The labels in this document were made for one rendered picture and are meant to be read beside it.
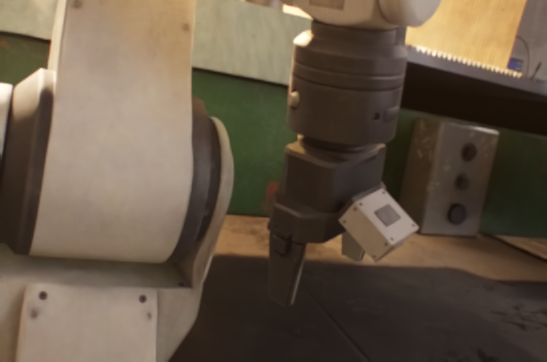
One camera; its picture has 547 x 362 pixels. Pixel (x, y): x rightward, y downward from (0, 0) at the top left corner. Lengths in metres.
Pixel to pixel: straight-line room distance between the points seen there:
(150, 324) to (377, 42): 0.28
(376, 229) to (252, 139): 0.49
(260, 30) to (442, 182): 0.41
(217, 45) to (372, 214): 0.47
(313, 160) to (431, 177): 0.59
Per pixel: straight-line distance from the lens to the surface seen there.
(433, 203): 1.02
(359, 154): 0.44
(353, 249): 0.55
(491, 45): 1.23
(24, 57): 0.82
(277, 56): 0.88
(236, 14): 0.85
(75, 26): 0.44
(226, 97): 0.87
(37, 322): 0.46
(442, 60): 1.06
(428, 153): 1.01
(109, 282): 0.47
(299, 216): 0.43
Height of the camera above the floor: 0.70
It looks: 4 degrees down
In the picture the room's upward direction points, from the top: 10 degrees clockwise
